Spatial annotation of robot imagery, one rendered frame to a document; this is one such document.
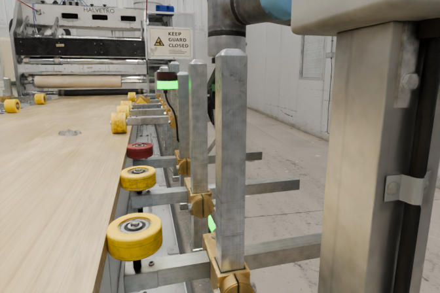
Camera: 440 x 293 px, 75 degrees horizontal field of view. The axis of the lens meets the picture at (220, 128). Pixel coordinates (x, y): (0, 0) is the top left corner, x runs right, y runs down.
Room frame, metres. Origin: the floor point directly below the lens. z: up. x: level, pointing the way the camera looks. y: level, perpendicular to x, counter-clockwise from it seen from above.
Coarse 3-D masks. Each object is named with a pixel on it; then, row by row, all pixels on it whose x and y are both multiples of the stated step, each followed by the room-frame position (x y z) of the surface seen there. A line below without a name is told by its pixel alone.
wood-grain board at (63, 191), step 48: (0, 144) 0.92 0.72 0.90; (48, 144) 0.92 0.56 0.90; (96, 144) 0.92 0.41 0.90; (0, 192) 0.53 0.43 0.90; (48, 192) 0.53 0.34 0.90; (96, 192) 0.53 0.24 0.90; (0, 240) 0.36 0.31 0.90; (48, 240) 0.36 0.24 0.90; (96, 240) 0.36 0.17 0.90; (0, 288) 0.27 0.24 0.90; (48, 288) 0.27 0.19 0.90; (96, 288) 0.29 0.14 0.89
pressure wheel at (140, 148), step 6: (132, 144) 0.89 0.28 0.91; (138, 144) 0.87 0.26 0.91; (144, 144) 0.90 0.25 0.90; (150, 144) 0.89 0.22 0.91; (132, 150) 0.84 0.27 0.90; (138, 150) 0.84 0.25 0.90; (144, 150) 0.85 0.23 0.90; (150, 150) 0.86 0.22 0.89; (132, 156) 0.84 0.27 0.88; (138, 156) 0.84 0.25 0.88; (144, 156) 0.84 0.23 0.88; (150, 156) 0.86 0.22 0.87
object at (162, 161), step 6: (246, 150) 0.98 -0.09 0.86; (252, 150) 0.98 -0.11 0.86; (258, 150) 0.98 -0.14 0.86; (162, 156) 0.91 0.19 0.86; (168, 156) 0.91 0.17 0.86; (174, 156) 0.91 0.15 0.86; (210, 156) 0.92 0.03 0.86; (246, 156) 0.95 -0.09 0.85; (252, 156) 0.96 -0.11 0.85; (258, 156) 0.96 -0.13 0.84; (138, 162) 0.86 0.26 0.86; (144, 162) 0.86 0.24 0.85; (150, 162) 0.87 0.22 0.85; (156, 162) 0.88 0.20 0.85; (162, 162) 0.88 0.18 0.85; (168, 162) 0.89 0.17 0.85; (174, 162) 0.89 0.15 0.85; (210, 162) 0.92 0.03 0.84
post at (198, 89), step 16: (192, 64) 0.61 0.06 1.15; (192, 80) 0.61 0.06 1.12; (192, 96) 0.61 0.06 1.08; (192, 112) 0.61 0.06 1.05; (192, 128) 0.61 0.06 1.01; (192, 144) 0.61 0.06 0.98; (192, 160) 0.61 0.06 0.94; (192, 176) 0.61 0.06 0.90; (192, 192) 0.62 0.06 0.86; (192, 224) 0.62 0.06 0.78; (192, 240) 0.63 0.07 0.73
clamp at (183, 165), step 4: (176, 152) 0.92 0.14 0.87; (176, 156) 0.88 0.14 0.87; (176, 160) 0.89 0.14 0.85; (180, 160) 0.84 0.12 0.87; (184, 160) 0.84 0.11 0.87; (188, 160) 0.83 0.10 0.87; (176, 164) 0.89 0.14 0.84; (180, 164) 0.83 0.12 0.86; (184, 164) 0.83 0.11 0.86; (188, 164) 0.83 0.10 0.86; (176, 168) 0.83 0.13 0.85; (180, 168) 0.83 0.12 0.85; (184, 168) 0.83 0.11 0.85; (188, 168) 0.83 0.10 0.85; (180, 172) 0.83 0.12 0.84; (184, 172) 0.83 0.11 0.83; (188, 172) 0.83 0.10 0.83
